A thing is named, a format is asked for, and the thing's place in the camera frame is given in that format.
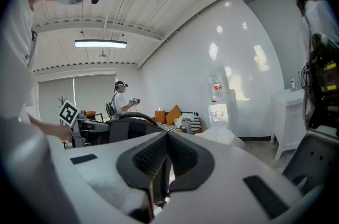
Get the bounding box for black tree coat rack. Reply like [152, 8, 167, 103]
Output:
[57, 96, 68, 112]

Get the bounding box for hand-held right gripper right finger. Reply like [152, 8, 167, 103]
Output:
[158, 131, 325, 224]

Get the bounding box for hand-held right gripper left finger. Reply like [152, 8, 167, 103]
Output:
[0, 117, 168, 224]

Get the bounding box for white sink cabinet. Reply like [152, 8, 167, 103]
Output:
[270, 89, 312, 163]

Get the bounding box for white water dispenser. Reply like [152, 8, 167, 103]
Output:
[207, 102, 230, 130]

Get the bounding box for long ceiling light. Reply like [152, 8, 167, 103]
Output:
[74, 39, 128, 49]

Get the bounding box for grey roller blinds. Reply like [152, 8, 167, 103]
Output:
[38, 74, 117, 123]

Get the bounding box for orange couch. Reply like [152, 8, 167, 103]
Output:
[144, 110, 203, 136]

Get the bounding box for person's white shirt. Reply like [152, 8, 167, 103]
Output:
[0, 0, 39, 123]

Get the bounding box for grey patterned throw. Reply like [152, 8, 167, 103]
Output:
[181, 118, 193, 134]

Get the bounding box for dark grey backpack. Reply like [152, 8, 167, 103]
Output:
[109, 112, 159, 144]

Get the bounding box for clear water bottle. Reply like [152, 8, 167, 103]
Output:
[207, 73, 226, 104]

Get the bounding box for person's left forearm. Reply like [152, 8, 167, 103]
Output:
[28, 113, 73, 144]

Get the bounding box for chair with orange cushion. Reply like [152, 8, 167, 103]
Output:
[85, 110, 105, 123]

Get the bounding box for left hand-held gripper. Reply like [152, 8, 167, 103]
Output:
[58, 100, 111, 148]

